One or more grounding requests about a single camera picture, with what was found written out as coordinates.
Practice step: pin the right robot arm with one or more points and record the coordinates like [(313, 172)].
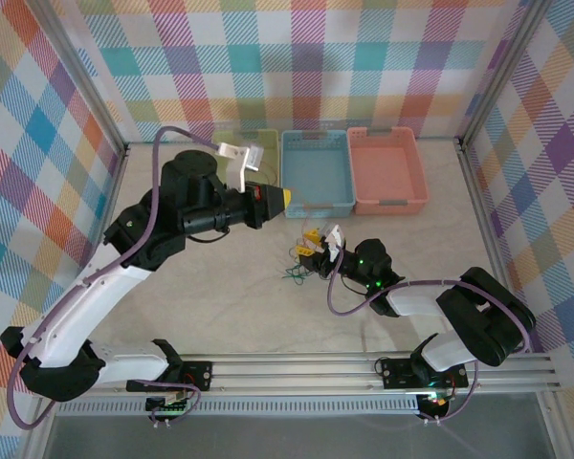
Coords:
[(411, 301)]

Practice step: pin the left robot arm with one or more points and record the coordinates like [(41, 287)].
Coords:
[(95, 296)]

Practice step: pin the green plastic basket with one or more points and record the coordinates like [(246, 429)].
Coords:
[(270, 158)]

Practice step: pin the blue plastic basket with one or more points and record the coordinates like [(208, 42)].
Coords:
[(315, 167)]

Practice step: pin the pink plastic basket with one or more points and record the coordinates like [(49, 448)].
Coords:
[(387, 167)]

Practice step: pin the grey metal panel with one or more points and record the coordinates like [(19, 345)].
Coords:
[(287, 437)]

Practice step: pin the aluminium side rail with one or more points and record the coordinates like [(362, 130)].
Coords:
[(118, 167), (480, 201)]

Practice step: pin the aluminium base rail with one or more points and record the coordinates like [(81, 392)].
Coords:
[(292, 373)]

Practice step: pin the aluminium frame post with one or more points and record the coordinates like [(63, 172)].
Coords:
[(83, 72), (502, 72)]

